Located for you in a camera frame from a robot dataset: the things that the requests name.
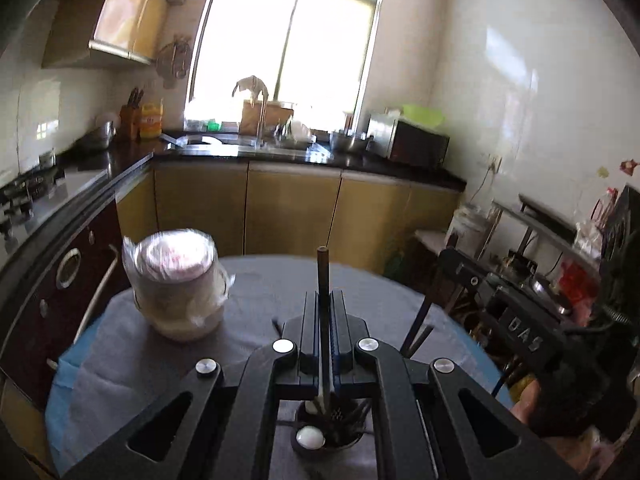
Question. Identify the red wall sticker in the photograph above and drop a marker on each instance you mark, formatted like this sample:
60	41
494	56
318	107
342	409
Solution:
630	166

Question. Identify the red plastic bag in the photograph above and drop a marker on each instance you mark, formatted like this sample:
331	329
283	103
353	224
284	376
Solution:
575	280

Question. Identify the kitchen window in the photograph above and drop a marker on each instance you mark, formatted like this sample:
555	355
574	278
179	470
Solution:
260	35

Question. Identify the yellow cabinet door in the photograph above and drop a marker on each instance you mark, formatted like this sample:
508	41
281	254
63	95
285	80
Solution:
20	425

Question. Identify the dark red oven cabinet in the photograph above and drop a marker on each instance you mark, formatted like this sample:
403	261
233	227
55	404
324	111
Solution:
100	240

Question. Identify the steel microwave oven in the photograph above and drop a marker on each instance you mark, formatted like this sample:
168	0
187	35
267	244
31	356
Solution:
415	142

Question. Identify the black kitchen countertop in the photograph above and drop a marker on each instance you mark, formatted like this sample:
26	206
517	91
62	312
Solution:
400	172

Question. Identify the plastic-wrapped jar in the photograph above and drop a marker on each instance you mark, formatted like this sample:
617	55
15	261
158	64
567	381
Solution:
175	285

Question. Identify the yellow lower cabinets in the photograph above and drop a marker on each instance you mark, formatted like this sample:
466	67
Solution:
290	210

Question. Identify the steel pan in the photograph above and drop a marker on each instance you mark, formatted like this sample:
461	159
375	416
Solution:
547	287

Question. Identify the steel faucet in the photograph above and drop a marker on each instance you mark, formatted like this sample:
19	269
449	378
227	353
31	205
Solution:
261	120

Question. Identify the grey table cloth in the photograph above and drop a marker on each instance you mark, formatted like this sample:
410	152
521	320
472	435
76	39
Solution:
250	280

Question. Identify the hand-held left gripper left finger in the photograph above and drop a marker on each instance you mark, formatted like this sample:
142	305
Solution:
312	330

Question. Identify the steel sink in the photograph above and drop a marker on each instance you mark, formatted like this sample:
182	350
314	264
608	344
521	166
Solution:
210	142

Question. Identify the gas stove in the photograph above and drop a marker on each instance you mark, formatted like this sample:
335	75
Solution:
25	190

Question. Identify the wall socket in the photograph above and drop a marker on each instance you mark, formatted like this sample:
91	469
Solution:
495	162

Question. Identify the wooden knife block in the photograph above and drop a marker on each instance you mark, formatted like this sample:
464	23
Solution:
129	120

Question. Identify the dark wooden chopstick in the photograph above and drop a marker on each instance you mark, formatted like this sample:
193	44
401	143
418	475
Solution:
419	321
422	341
357	412
323	270

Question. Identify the small steel pot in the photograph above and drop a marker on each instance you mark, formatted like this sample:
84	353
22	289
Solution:
97	135

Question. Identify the metal bowl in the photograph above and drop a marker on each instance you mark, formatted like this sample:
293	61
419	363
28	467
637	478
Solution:
345	142

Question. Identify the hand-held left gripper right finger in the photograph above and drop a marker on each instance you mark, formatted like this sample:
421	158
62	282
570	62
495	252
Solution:
340	330

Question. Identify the black utensil holder cup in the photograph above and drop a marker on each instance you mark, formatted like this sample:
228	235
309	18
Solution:
340	452

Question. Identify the wall-hung strainer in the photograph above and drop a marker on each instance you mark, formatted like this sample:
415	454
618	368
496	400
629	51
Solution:
172	57

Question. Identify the person's right hand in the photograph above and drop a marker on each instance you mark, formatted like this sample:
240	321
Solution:
526	402

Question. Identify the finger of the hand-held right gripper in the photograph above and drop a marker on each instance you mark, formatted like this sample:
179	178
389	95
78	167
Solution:
450	260

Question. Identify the green plastic basin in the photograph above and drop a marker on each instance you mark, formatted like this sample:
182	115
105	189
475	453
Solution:
422	114

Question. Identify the metal shelf rack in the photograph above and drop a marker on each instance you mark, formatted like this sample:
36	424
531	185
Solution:
545	210

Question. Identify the white plastic spoon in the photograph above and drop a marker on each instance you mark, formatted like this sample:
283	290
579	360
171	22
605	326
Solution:
310	437
312	404

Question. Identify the yellow bottle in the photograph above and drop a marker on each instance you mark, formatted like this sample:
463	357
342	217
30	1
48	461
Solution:
150	122

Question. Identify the yellow upper cabinet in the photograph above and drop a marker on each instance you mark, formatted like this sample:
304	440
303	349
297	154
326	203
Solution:
125	20

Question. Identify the brown paper bag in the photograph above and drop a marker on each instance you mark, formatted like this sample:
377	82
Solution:
275	116

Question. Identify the cloth on faucet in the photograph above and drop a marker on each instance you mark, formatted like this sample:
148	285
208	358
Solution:
250	85

